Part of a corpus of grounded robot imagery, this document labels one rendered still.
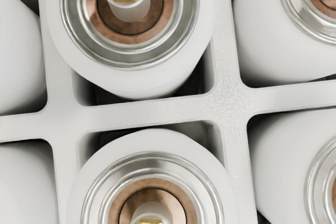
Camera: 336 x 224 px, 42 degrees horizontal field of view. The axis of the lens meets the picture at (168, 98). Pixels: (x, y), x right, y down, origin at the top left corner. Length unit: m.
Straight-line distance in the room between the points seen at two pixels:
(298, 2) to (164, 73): 0.08
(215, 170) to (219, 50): 0.10
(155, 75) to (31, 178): 0.11
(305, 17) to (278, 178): 0.09
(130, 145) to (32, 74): 0.11
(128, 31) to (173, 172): 0.08
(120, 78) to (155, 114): 0.07
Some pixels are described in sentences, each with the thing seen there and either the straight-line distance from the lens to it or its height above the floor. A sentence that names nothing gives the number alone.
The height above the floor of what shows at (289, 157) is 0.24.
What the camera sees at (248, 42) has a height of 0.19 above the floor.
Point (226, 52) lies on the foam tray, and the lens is 0.31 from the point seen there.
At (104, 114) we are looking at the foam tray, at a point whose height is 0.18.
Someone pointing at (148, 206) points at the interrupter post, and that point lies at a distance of 0.23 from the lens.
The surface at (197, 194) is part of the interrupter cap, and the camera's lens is 0.24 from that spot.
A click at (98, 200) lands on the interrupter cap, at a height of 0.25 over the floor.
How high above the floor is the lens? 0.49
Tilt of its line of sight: 87 degrees down
